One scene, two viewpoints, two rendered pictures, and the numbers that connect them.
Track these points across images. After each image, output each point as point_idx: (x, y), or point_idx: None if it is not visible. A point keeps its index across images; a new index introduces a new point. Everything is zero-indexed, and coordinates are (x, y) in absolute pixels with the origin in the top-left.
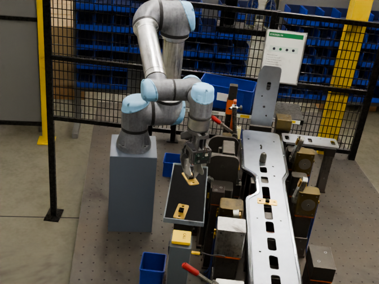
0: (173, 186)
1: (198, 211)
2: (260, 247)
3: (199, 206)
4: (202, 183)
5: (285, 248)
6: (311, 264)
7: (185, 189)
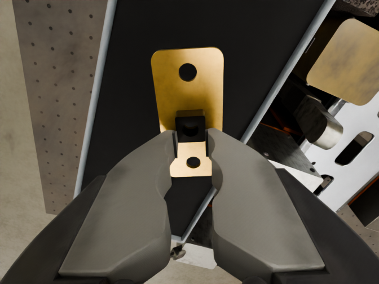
0: (129, 35)
1: (187, 200)
2: (322, 154)
3: (198, 181)
4: (284, 34)
5: (369, 164)
6: (370, 211)
7: (181, 75)
